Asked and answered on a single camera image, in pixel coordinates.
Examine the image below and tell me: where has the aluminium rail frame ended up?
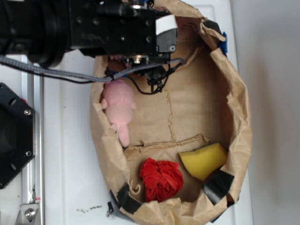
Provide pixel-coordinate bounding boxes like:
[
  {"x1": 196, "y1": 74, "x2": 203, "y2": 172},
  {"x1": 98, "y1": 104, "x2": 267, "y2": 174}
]
[{"x1": 15, "y1": 54, "x2": 45, "y2": 225}]

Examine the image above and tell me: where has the brown paper bag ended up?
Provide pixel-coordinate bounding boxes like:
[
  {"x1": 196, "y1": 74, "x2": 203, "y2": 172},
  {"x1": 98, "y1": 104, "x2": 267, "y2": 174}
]
[{"x1": 90, "y1": 0, "x2": 252, "y2": 225}]

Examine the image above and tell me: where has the pink plush toy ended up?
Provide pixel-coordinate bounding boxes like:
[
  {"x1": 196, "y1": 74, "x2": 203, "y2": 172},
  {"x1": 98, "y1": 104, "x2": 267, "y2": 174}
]
[{"x1": 101, "y1": 79, "x2": 136, "y2": 148}]

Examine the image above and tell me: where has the red crumpled paper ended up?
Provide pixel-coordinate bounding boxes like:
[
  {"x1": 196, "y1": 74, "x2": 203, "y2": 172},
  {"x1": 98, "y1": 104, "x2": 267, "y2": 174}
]
[{"x1": 140, "y1": 158, "x2": 184, "y2": 202}]

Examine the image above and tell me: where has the yellow sponge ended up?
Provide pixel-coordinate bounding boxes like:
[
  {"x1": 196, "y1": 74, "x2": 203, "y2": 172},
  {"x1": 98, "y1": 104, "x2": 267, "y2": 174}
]
[{"x1": 179, "y1": 143, "x2": 228, "y2": 181}]

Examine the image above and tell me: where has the grey braided cable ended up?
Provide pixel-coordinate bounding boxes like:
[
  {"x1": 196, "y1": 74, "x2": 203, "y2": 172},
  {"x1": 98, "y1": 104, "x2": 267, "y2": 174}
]
[{"x1": 0, "y1": 55, "x2": 186, "y2": 83}]

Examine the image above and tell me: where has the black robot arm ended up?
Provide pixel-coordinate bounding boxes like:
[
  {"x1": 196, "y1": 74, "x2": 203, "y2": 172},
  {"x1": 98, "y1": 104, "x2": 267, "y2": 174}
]
[{"x1": 0, "y1": 0, "x2": 158, "y2": 68}]

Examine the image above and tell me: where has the black octagonal mount plate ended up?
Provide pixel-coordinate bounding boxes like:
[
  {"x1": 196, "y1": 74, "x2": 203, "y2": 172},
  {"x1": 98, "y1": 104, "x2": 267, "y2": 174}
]
[{"x1": 0, "y1": 83, "x2": 35, "y2": 189}]

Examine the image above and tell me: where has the blue tape piece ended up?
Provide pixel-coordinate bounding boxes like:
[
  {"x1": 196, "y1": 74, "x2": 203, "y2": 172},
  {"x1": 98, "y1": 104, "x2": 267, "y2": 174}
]
[{"x1": 219, "y1": 30, "x2": 228, "y2": 57}]

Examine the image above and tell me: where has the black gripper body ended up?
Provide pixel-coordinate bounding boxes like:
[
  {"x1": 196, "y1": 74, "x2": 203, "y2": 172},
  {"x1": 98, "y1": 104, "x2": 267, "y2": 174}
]
[{"x1": 69, "y1": 0, "x2": 157, "y2": 56}]

